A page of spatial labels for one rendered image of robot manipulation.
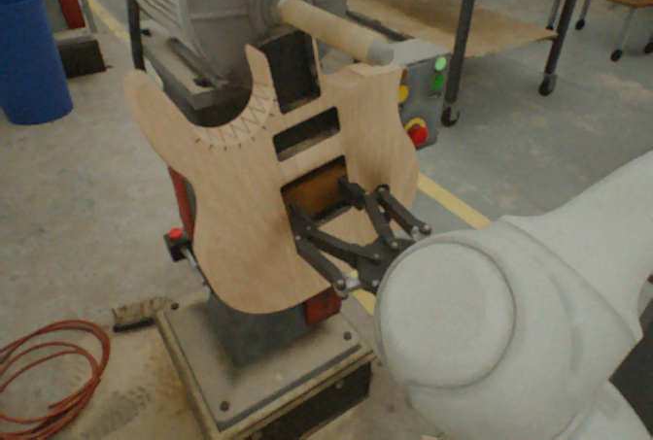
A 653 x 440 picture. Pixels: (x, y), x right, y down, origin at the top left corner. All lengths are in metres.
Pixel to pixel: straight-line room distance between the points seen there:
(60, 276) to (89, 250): 0.16
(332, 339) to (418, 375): 1.16
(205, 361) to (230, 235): 0.85
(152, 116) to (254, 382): 0.97
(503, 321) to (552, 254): 0.06
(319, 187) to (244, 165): 0.12
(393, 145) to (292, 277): 0.24
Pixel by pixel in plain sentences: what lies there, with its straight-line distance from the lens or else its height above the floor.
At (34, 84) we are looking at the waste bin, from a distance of 3.40.
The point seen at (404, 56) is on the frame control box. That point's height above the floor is 1.12.
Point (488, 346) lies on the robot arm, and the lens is 0.23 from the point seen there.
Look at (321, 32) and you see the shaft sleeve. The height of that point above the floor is 1.25.
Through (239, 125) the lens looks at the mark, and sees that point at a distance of 0.54.
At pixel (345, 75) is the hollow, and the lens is 0.60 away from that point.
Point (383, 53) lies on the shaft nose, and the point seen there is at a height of 1.25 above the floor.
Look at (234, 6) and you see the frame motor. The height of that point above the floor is 1.26.
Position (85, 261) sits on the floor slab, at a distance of 2.26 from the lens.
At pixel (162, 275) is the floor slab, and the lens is 2.07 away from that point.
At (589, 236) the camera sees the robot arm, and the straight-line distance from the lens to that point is 0.30.
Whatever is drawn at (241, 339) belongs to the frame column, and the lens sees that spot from 1.29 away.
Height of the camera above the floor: 1.43
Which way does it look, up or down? 37 degrees down
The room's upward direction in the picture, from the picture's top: straight up
